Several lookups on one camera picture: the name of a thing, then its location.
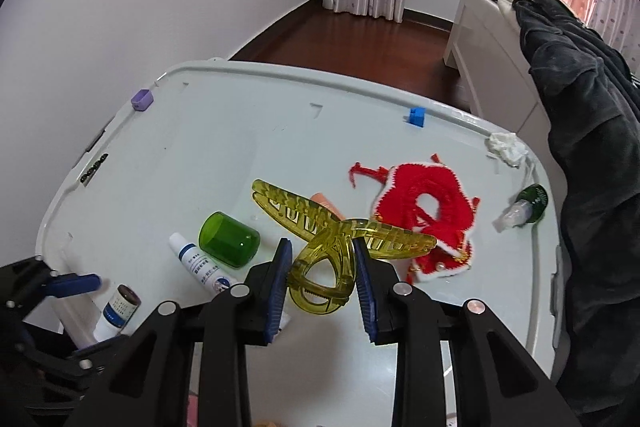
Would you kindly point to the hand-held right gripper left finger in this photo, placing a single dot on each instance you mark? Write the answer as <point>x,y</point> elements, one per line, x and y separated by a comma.
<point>277,292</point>

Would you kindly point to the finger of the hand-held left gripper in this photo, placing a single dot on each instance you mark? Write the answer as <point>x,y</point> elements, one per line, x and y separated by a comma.
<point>75,284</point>
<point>95,352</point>

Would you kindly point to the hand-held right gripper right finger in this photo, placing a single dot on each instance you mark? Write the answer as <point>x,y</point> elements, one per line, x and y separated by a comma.
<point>365,297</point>

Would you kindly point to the small bottle with brown cap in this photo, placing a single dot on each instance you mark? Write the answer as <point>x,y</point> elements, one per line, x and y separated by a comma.
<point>117,309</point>

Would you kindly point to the yellow transparent hair claw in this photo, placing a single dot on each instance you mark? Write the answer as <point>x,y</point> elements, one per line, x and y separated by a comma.
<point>350,232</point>

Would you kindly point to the green translucent plastic cup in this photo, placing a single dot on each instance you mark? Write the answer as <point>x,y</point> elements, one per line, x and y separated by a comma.
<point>227,239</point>

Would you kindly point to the white tube with blue label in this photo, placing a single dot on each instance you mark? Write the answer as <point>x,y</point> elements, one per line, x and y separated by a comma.
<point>192,259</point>

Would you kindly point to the salmon tube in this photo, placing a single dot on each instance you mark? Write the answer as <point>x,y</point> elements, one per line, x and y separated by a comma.
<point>324,202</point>

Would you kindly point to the red knitted ornament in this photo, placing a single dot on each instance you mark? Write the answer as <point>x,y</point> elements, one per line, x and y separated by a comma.
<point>415,179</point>

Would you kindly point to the small blue block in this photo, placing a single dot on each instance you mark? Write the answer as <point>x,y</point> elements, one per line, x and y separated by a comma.
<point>416,116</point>

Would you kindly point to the dark green small bottle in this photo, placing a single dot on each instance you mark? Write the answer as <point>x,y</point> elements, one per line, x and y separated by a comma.
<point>532,202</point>

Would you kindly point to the small purple box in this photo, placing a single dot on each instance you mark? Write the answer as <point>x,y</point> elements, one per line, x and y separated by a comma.
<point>141,99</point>

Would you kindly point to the crumpled white tissue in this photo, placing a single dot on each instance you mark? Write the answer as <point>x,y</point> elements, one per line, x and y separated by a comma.
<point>506,147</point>

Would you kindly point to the bed with dark blankets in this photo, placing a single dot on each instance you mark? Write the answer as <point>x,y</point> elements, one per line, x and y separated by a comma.
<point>590,132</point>

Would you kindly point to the white bed frame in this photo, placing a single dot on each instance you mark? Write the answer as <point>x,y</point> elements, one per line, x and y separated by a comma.
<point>490,47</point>

